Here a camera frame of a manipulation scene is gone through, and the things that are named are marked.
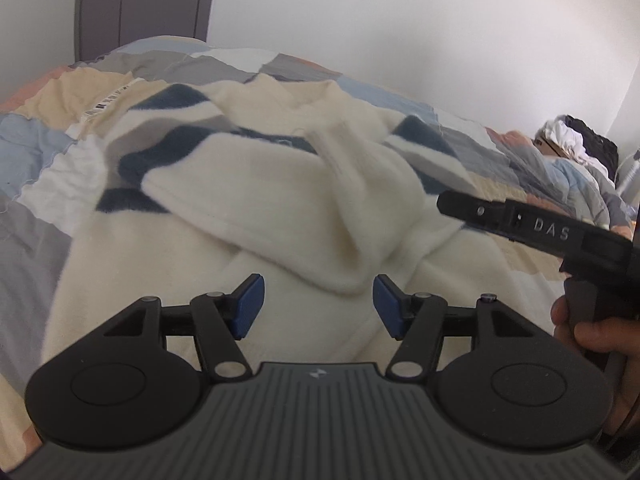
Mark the cream sweater with blue stripes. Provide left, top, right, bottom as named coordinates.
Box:
left=42, top=79, right=526, bottom=366

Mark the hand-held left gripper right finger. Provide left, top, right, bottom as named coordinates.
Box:
left=373, top=274, right=543, bottom=381

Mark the tan object with dark print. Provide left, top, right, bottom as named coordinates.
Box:
left=532, top=129, right=563, bottom=157

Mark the pile of clothes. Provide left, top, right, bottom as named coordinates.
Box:
left=564, top=115, right=619, bottom=181

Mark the person's right hand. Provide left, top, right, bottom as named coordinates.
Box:
left=551, top=294, right=640, bottom=376

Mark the grey door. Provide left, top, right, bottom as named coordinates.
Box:
left=75, top=0, right=221, bottom=61

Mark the white barcode label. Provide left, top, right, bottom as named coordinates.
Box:
left=81, top=80, right=138, bottom=123

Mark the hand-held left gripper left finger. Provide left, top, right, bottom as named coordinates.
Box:
left=92, top=274, right=265, bottom=381

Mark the patchwork quilt bed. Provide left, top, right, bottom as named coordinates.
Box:
left=0, top=35, right=640, bottom=461

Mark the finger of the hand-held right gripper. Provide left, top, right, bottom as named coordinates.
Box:
left=436, top=190, right=516, bottom=235

